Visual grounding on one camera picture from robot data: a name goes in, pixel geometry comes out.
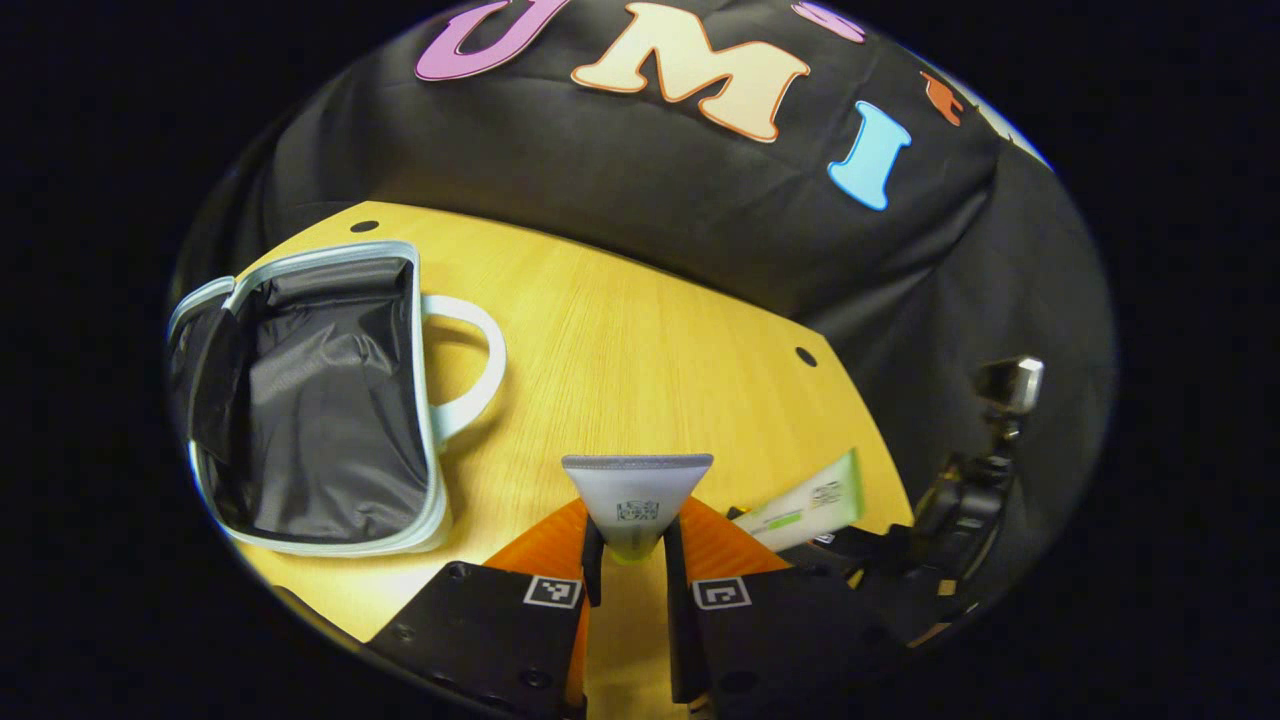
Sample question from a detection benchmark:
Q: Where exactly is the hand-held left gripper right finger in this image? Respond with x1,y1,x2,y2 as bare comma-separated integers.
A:
664,497,907,709

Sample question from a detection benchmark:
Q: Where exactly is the white green skin care tube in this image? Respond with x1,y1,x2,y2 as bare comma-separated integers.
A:
733,449,865,553

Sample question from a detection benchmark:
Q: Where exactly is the white suitcase with handle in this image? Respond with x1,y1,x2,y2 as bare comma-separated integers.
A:
166,240,508,558

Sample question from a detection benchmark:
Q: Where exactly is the grey skin care tube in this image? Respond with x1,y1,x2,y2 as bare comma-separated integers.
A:
561,453,715,564

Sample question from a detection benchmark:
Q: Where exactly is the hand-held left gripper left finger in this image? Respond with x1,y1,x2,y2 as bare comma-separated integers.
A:
365,498,607,720

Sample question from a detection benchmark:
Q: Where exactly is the black backdrop cloth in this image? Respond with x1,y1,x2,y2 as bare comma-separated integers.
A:
170,0,1119,621

